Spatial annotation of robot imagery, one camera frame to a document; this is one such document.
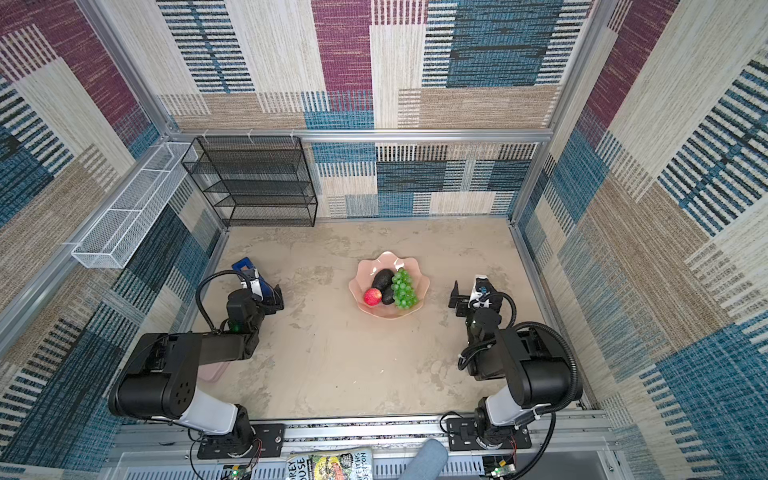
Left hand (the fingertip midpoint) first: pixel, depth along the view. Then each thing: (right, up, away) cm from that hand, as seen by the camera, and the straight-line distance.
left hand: (261, 283), depth 93 cm
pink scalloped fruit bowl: (+31, +3, +7) cm, 32 cm away
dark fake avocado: (+38, -2, +3) cm, 38 cm away
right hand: (+64, 0, -3) cm, 64 cm away
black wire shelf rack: (-10, +35, +18) cm, 41 cm away
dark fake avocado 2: (+38, +2, +8) cm, 39 cm away
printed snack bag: (+27, -38, -24) cm, 53 cm away
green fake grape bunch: (+43, -2, -4) cm, 44 cm away
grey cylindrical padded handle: (+48, -37, -26) cm, 66 cm away
